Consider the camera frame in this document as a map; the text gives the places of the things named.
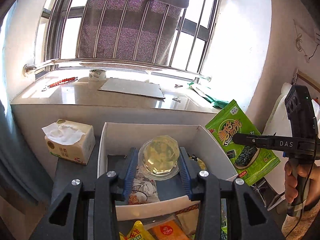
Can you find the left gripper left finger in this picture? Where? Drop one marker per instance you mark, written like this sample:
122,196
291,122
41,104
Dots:
120,191

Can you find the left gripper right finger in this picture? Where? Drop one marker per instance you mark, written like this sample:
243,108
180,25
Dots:
247,218

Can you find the black yellow chip bag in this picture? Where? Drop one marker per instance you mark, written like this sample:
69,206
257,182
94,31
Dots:
199,161

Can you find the spicy peanut snack bag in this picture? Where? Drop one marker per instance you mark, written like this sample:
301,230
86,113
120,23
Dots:
144,190

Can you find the green seaweed snack bag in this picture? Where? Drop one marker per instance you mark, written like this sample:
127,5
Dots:
250,163

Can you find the yellow corn snack bag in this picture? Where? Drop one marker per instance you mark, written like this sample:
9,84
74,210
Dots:
137,232

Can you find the clear jelly cup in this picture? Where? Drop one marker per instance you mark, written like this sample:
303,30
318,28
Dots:
158,158

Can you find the orange cracker pack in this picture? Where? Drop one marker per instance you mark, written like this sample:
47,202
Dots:
169,231

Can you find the right hand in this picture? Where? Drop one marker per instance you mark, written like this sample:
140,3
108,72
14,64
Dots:
291,183

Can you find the tissue pack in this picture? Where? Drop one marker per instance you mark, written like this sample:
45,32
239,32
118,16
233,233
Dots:
69,140

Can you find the green plastic bags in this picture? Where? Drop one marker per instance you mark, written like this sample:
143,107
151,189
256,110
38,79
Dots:
205,93

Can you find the teal curtain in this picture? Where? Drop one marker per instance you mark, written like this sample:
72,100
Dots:
20,169

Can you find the grey cardboard sheet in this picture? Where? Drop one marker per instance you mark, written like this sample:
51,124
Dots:
132,87

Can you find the steel window railing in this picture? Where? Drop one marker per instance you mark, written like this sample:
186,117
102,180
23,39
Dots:
59,27

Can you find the grey hanging cloth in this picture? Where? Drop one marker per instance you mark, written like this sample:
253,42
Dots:
130,30

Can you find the black camera box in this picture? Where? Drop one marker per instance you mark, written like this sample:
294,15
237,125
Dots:
300,112

